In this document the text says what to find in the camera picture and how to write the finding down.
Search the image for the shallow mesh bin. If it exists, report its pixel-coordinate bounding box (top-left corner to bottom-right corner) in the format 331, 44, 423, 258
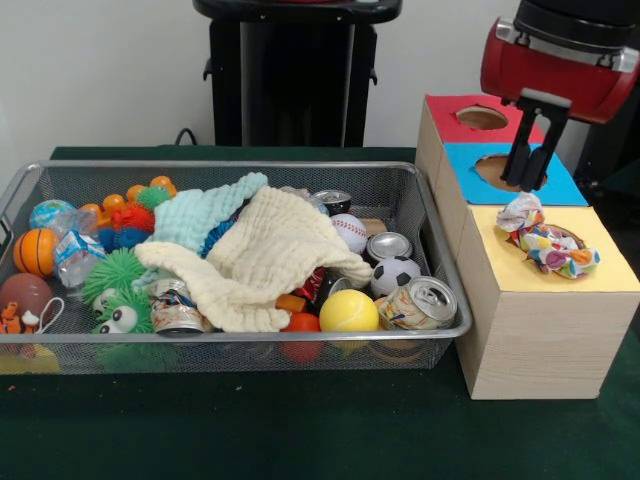
0, 159, 473, 374

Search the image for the silver drink can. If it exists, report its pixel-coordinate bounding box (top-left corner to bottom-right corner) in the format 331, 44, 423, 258
367, 232, 414, 262

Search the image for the crushed clear plastic bottle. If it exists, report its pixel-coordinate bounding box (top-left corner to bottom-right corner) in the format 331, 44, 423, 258
49, 209, 107, 289

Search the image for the cream knitted cloth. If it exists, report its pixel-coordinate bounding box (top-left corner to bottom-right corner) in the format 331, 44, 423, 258
133, 185, 374, 334

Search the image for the yellow tennis ball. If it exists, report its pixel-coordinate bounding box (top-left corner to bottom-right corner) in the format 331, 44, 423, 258
318, 288, 380, 333

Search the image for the small red ball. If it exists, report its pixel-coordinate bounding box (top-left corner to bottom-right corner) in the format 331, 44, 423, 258
282, 312, 322, 334

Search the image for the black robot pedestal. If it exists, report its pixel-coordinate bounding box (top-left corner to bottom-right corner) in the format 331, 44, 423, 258
192, 0, 404, 147

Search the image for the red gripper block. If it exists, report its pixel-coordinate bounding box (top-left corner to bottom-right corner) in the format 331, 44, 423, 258
479, 17, 640, 192

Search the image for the orange mini basketball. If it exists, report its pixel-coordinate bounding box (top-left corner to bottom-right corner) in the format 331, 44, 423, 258
13, 228, 60, 278

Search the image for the black and white soccer ball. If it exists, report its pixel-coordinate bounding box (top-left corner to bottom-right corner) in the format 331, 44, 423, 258
369, 255, 422, 299

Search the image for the wooden box with three holes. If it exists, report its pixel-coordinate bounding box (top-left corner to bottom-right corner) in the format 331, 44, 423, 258
413, 93, 640, 400

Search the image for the light blue knitted cloth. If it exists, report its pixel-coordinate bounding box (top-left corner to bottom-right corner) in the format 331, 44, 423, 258
132, 172, 270, 291

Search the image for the dark green tablecloth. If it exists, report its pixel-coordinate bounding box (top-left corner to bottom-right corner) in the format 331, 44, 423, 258
0, 144, 640, 480
597, 159, 640, 236

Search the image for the brown mini football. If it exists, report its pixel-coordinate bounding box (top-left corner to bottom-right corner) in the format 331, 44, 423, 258
0, 272, 54, 326

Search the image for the white baseball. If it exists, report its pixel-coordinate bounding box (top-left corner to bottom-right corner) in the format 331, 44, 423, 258
330, 213, 370, 255

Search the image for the black upright panel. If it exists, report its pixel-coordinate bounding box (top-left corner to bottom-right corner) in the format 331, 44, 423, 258
573, 74, 640, 189

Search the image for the colourful polka-dot cloth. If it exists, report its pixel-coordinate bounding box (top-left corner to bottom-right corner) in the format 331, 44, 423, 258
495, 190, 602, 279

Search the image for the blue green globe ball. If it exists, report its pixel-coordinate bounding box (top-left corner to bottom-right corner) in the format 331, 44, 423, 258
28, 198, 76, 230

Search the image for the printed drink can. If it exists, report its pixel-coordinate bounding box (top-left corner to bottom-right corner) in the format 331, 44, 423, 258
378, 275, 459, 331

